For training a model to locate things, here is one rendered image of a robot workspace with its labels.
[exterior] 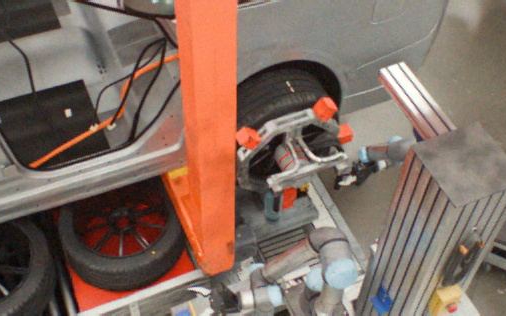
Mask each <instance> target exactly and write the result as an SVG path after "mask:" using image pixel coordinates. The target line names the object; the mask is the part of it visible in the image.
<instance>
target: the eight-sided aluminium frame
mask: <svg viewBox="0 0 506 316"><path fill-rule="evenodd" d="M292 120H293V121H292ZM290 121H291V122H290ZM287 122H288V123H287ZM309 124H314V125H316V126H320V127H322V128H323V129H326V130H327V132H329V133H332V134H333V135H334V136H335V137H336V138H337V139H339V134H340V133H341V132H340V130H341V128H340V126H338V124H337V123H336V121H335V120H333V119H331V118H330V119H329V120H328V121H323V120H319V118H318V116H317V115H316V113H315V111H314V109H310V108H309V109H304V111H301V112H298V113H295V114H290V115H287V116H285V117H282V118H279V119H276V120H271V121H268V122H267V123H266V124H265V125H263V126H264V127H262V128H261V129H260V130H259V131H258V132H257V133H258V135H259V137H260V139H261V142H260V144H259V145H257V146H256V147H255V148H254V150H249V149H247V148H245V147H241V148H240V150H239V151H238V152H237V154H236V156H237V173H236V179H237V181H238V183H239V184H240V185H241V187H242V188H244V189H250V190H253V191H256V192H259V193H262V194H264V195H266V188H267V185H266V181H263V180H260V179H257V178H254V177H252V176H248V169H249V160H250V159H251V158H253V157H254V155H255V154H256V153H257V152H259V151H260V149H261V148H262V147H263V146H264V145H266V144H267V143H268V142H269V141H270V140H271V139H272V138H273V137H274V136H275V135H277V134H279V133H285V132H286V131H289V130H292V129H295V128H297V127H303V126H306V125H309ZM335 153H336V148H335V146H334V145H333V146H330V147H328V148H323V149H322V150H321V151H320V152H318V153H317V154H316V157H317V158H327V157H329V156H332V155H335ZM281 185H282V186H283V188H284V189H288V188H291V187H292V186H291V183H290V182H286V183H281Z"/></svg>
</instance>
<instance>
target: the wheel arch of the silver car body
mask: <svg viewBox="0 0 506 316"><path fill-rule="evenodd" d="M284 69H300V70H304V71H306V72H308V73H310V74H311V75H312V76H315V77H316V78H317V80H318V82H320V84H321V85H322V87H323V89H324V90H325V92H326V93H327V95H329V98H330V99H331V100H332V101H333V102H334V103H335V106H336V107H337V111H338V113H339V115H340V113H341V110H342V103H343V88H342V81H341V80H340V78H339V75H337V74H336V72H335V70H334V69H331V68H330V66H328V65H326V64H325V63H323V62H318V61H315V60H311V59H292V60H286V61H283V62H279V63H273V64H271V65H269V66H266V67H265V68H263V69H261V70H258V71H256V72H254V73H253V74H251V75H250V76H248V77H251V76H257V75H260V74H263V73H266V72H270V71H273V70H284ZM248 77H246V78H248ZM246 78H244V79H243V80H245V79H246ZM243 80H242V81H243ZM242 81H241V82H242ZM241 82H240V83H241Z"/></svg>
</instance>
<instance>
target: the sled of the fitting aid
mask: <svg viewBox="0 0 506 316"><path fill-rule="evenodd" d="M307 194H308V196H305V198H306V200H307V202H308V203H309V204H310V210H309V211H306V212H304V213H301V214H297V215H294V216H291V217H289V218H287V219H285V220H280V221H279V223H278V224H275V225H267V226H265V227H260V228H258V229H255V230H253V231H254V234H255V235H256V237H257V241H260V240H262V239H266V238H269V237H272V236H274V235H276V234H279V233H284V232H285V231H288V230H291V229H293V228H295V227H300V226H303V225H304V224H307V223H310V222H312V221H316V220H318V218H319V211H318V209H317V208H316V205H315V203H314V202H313V201H312V199H311V197H310V195H309V192H307Z"/></svg>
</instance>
